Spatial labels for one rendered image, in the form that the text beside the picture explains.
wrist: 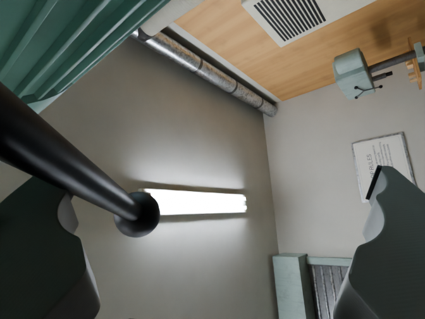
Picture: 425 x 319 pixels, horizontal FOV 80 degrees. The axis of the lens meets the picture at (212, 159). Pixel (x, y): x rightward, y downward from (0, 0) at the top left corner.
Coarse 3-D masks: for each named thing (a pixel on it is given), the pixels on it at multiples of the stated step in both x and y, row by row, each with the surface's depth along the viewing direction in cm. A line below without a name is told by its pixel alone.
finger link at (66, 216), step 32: (32, 192) 9; (64, 192) 9; (0, 224) 7; (32, 224) 7; (64, 224) 8; (0, 256) 6; (32, 256) 6; (64, 256) 6; (0, 288) 6; (32, 288) 6; (64, 288) 6; (96, 288) 7
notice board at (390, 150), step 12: (360, 144) 269; (372, 144) 262; (384, 144) 256; (396, 144) 249; (360, 156) 267; (372, 156) 261; (384, 156) 254; (396, 156) 248; (408, 156) 242; (360, 168) 266; (372, 168) 259; (396, 168) 247; (408, 168) 241; (360, 180) 264; (360, 192) 263
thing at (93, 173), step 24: (0, 96) 5; (0, 120) 5; (24, 120) 6; (0, 144) 5; (24, 144) 6; (48, 144) 6; (72, 144) 8; (24, 168) 7; (48, 168) 7; (72, 168) 8; (96, 168) 10; (72, 192) 9; (96, 192) 10; (120, 192) 13; (144, 192) 20; (120, 216) 16; (144, 216) 18
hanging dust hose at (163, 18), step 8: (176, 0) 156; (184, 0) 154; (192, 0) 154; (200, 0) 155; (168, 8) 161; (176, 8) 160; (184, 8) 159; (192, 8) 163; (152, 16) 168; (160, 16) 167; (168, 16) 165; (176, 16) 167; (144, 24) 174; (152, 24) 172; (160, 24) 171; (168, 24) 173; (152, 32) 178
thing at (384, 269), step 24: (384, 168) 10; (384, 192) 9; (408, 192) 9; (384, 216) 8; (408, 216) 8; (384, 240) 7; (408, 240) 7; (360, 264) 6; (384, 264) 6; (408, 264) 6; (360, 288) 6; (384, 288) 6; (408, 288) 6; (336, 312) 6; (360, 312) 6; (384, 312) 5; (408, 312) 5
